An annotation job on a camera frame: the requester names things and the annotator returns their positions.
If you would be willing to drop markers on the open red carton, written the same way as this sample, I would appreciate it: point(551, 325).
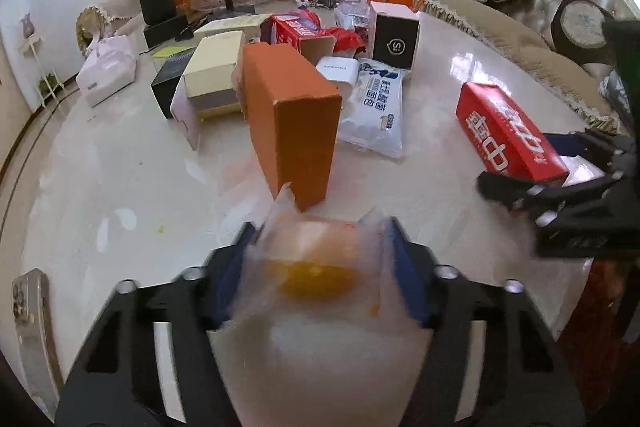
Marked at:
point(300, 38)

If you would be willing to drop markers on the cream cardboard box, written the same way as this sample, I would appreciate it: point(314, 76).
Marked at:
point(212, 72)

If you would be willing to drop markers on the black cardboard box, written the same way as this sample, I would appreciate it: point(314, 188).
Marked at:
point(167, 82)

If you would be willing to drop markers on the red fleece pajamas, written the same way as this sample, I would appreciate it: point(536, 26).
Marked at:
point(600, 332)

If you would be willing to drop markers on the black box with round logo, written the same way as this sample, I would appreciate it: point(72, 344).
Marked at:
point(395, 37)

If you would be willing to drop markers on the smartphone in clear case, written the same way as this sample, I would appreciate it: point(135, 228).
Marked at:
point(32, 337)

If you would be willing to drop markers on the clear plastic bag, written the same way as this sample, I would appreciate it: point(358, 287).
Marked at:
point(320, 347)

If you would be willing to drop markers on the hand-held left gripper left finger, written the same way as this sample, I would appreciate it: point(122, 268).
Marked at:
point(232, 272)

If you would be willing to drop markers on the tall orange cardboard box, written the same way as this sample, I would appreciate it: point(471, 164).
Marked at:
point(290, 117)

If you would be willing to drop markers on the red printed cardboard box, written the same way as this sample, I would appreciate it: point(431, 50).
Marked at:
point(505, 132)

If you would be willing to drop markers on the black upright box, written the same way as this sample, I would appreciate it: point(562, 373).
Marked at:
point(157, 3)

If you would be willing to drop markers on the clear plastic packaging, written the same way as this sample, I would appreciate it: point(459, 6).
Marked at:
point(352, 16)

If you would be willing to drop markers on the black flat box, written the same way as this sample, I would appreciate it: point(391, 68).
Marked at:
point(165, 32)

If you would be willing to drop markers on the white wet wipes pack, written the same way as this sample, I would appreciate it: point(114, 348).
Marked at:
point(375, 112)

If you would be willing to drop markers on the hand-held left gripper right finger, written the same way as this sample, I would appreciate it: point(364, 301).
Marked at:
point(405, 277)

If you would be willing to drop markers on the orange peel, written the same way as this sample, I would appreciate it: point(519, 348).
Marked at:
point(315, 279)

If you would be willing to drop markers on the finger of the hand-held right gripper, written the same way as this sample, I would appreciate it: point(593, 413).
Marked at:
point(595, 144)
point(530, 199)

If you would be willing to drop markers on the red snack packet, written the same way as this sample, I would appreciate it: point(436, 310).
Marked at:
point(346, 41)

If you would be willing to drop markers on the small white side shelf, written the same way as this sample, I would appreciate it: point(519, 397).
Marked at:
point(42, 62)

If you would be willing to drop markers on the small pink vase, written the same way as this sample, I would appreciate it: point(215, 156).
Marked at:
point(27, 26)

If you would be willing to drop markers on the small white box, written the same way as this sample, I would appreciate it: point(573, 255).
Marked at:
point(337, 69)

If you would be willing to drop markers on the white tissue pack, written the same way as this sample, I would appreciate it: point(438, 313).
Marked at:
point(106, 69)

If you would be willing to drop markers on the flat white box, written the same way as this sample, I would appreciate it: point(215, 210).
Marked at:
point(227, 26)

